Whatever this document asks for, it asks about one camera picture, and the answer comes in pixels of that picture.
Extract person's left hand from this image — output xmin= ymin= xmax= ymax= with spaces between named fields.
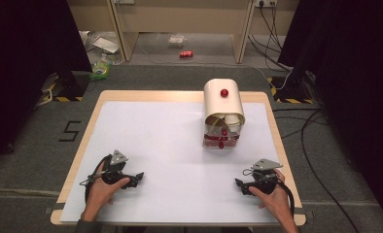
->
xmin=81 ymin=161 xmax=131 ymax=222

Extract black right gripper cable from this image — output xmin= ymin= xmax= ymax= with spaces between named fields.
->
xmin=276 ymin=180 xmax=296 ymax=218

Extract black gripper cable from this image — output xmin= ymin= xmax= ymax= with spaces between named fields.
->
xmin=79 ymin=154 xmax=114 ymax=206
xmin=276 ymin=180 xmax=296 ymax=218

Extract green plastic bag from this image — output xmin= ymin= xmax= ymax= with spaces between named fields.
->
xmin=88 ymin=59 xmax=113 ymax=82

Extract white paper sheet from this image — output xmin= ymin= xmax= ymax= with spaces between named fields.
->
xmin=59 ymin=100 xmax=282 ymax=225

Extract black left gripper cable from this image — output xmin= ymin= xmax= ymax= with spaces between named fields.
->
xmin=79 ymin=154 xmax=114 ymax=206

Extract white packet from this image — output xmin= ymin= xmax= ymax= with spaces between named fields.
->
xmin=167 ymin=34 xmax=188 ymax=50

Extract pile of red packets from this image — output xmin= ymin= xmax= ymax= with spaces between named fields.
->
xmin=201 ymin=129 xmax=241 ymax=150

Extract black floor cables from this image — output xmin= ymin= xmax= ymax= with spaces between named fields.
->
xmin=271 ymin=108 xmax=363 ymax=233

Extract black cables from socket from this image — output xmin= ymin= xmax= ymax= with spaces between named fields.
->
xmin=247 ymin=2 xmax=293 ymax=72

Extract black curtain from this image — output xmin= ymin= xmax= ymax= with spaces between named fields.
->
xmin=0 ymin=0 xmax=93 ymax=170
xmin=277 ymin=0 xmax=383 ymax=222

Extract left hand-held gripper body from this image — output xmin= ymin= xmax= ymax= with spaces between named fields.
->
xmin=100 ymin=150 xmax=131 ymax=186

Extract cream storage box red knob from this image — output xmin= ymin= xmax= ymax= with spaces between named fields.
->
xmin=202 ymin=78 xmax=247 ymax=150

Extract stack of red packets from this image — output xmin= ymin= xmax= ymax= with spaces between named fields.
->
xmin=203 ymin=134 xmax=240 ymax=149

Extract white paper cup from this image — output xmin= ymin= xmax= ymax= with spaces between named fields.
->
xmin=223 ymin=113 xmax=243 ymax=133

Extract clear plastic bag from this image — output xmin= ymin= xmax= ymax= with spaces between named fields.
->
xmin=79 ymin=30 xmax=93 ymax=47

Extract white flat box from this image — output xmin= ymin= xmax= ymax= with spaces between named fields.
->
xmin=91 ymin=35 xmax=121 ymax=54

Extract black yellow striped stand base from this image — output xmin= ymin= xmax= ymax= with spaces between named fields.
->
xmin=266 ymin=75 xmax=316 ymax=106
xmin=33 ymin=72 xmax=90 ymax=109

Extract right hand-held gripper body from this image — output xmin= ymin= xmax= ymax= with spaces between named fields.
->
xmin=247 ymin=157 xmax=284 ymax=196

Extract person's right hand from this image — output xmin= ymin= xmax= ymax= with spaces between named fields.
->
xmin=248 ymin=169 xmax=295 ymax=228

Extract white wall socket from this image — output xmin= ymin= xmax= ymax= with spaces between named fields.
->
xmin=255 ymin=0 xmax=278 ymax=8

